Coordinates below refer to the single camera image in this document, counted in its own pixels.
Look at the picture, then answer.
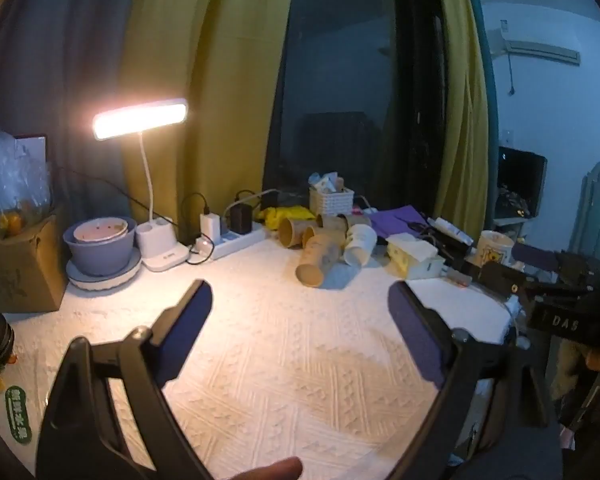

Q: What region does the yellow tissue box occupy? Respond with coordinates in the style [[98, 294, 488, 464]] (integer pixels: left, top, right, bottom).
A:
[[387, 233, 444, 280]]

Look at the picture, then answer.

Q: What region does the black power adapter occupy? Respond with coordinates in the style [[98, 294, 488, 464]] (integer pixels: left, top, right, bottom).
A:
[[228, 203, 253, 235]]

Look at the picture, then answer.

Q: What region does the white charger plug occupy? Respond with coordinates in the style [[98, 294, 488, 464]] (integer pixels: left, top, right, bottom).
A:
[[200, 212, 222, 244]]

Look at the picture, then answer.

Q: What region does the blue-grey bowl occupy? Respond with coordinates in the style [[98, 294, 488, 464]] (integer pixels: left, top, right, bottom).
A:
[[62, 217, 136, 276]]

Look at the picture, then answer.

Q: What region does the wall air conditioner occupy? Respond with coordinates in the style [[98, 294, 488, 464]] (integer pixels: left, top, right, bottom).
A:
[[486, 29, 581, 66]]

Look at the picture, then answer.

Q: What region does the brown paper cup at back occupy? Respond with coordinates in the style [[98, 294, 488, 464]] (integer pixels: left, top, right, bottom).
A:
[[277, 218, 317, 248]]

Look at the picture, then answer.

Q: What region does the white power strip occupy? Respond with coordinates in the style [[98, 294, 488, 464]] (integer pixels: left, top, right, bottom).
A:
[[186, 222, 268, 266]]

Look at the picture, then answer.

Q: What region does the operator's fingertip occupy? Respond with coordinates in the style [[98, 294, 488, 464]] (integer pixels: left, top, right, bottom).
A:
[[232, 457, 303, 480]]

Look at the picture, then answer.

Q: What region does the purple cloth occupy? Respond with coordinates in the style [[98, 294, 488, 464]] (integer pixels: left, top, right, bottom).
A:
[[370, 205, 429, 238]]

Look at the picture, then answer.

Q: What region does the patterned brown paper cup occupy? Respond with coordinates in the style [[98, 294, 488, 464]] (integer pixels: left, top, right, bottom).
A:
[[296, 233, 344, 287]]

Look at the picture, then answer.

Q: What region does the yellow curtain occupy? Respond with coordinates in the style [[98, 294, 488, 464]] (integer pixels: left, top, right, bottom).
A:
[[122, 0, 492, 243]]

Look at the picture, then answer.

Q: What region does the white desk lamp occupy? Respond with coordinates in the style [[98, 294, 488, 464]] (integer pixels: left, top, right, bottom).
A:
[[92, 99, 189, 273]]

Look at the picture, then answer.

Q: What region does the white textured tablecloth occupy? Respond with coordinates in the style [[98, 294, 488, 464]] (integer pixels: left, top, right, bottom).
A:
[[0, 240, 437, 479]]

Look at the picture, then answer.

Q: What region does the white ceramic mug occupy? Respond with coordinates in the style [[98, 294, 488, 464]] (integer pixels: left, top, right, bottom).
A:
[[476, 230, 515, 266]]

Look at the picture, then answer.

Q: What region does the white woven basket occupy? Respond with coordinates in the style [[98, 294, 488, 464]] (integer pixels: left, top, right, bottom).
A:
[[308, 172, 354, 216]]

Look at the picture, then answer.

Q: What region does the cardboard box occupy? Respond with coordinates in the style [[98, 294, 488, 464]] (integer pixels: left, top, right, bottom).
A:
[[0, 209, 69, 313]]

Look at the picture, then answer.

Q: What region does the yellow plastic bag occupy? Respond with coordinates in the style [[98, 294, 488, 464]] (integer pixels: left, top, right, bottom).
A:
[[256, 205, 315, 231]]

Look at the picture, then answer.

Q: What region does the white paper cup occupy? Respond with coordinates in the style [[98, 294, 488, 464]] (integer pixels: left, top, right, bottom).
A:
[[342, 223, 377, 268]]

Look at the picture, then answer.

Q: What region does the white scalloped plate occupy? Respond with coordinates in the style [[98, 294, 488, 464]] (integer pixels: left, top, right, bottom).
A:
[[66, 247, 144, 292]]

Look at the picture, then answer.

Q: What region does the black monitor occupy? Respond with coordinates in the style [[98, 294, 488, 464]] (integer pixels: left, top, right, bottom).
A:
[[494, 146, 547, 219]]

